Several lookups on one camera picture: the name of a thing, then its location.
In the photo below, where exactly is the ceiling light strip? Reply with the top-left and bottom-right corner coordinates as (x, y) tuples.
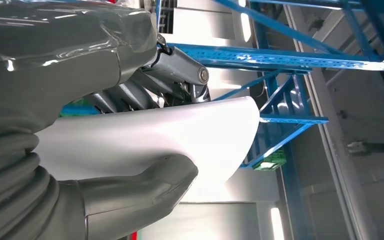
(239, 0), (252, 43)
(270, 207), (286, 240)

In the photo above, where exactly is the long blue steel shelf rack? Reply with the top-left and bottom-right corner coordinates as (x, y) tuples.
(155, 0), (384, 100)

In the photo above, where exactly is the green plastic crate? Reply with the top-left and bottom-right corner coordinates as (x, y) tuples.
(252, 149), (286, 172)

